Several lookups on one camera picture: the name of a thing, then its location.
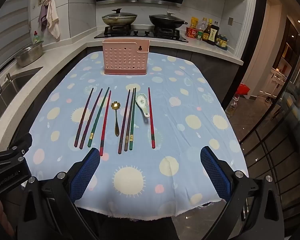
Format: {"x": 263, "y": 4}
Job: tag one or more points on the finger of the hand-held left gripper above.
{"x": 20, "y": 145}

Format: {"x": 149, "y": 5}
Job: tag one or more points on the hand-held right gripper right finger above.
{"x": 215, "y": 172}

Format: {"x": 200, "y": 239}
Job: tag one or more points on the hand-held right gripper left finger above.
{"x": 86, "y": 172}

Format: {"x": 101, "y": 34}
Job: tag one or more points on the purple chopstick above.
{"x": 91, "y": 118}
{"x": 84, "y": 117}

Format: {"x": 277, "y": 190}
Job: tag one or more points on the green chopstick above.
{"x": 131, "y": 141}
{"x": 99, "y": 117}

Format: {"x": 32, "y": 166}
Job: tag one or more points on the red chopstick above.
{"x": 106, "y": 122}
{"x": 151, "y": 117}

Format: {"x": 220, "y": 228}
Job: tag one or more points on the pink perforated utensil holder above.
{"x": 125, "y": 57}

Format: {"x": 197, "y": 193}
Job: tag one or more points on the brown chopstick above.
{"x": 127, "y": 140}

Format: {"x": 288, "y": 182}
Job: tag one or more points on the steel kitchen sink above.
{"x": 12, "y": 85}

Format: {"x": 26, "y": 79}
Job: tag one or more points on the gold flower spoon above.
{"x": 116, "y": 125}

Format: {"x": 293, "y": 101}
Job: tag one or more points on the maroon chopstick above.
{"x": 124, "y": 121}

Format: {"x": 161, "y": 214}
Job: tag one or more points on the plastic bottle on floor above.
{"x": 232, "y": 108}

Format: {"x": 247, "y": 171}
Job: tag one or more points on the blue dotted tablecloth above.
{"x": 177, "y": 105}

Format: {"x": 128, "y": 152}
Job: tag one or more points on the steel basin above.
{"x": 30, "y": 55}

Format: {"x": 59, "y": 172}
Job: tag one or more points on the red bag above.
{"x": 243, "y": 89}

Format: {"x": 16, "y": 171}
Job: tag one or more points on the white ceramic soup spoon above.
{"x": 141, "y": 100}

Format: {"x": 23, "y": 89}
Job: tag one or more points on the green dish soap bottle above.
{"x": 37, "y": 38}

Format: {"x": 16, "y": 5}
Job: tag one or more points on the white sideboard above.
{"x": 273, "y": 82}

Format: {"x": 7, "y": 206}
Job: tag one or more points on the white window blind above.
{"x": 10, "y": 25}

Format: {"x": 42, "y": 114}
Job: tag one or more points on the purple hanging cloth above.
{"x": 42, "y": 17}

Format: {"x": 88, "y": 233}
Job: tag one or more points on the seasoning jar set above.
{"x": 222, "y": 42}

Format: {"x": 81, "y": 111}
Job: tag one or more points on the white hanging towel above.
{"x": 53, "y": 17}

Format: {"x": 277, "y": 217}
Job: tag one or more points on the dark soy sauce bottle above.
{"x": 213, "y": 35}

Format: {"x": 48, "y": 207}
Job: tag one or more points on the small green cap jar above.
{"x": 200, "y": 35}

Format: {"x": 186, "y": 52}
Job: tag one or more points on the yellow cap sauce bottle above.
{"x": 207, "y": 32}

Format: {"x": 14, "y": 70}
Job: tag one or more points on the red instant noodle cup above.
{"x": 192, "y": 33}

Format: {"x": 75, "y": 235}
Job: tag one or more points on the black gas stove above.
{"x": 140, "y": 36}

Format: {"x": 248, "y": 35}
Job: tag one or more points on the clear plastic bottle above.
{"x": 203, "y": 24}

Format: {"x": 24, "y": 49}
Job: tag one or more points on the yellow seasoning packet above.
{"x": 194, "y": 22}

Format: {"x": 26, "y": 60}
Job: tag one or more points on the steel wok with glass lid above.
{"x": 118, "y": 18}

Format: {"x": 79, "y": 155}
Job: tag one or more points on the black wok with glass lid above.
{"x": 166, "y": 20}

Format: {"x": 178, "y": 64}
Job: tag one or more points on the grey wall switch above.
{"x": 230, "y": 21}

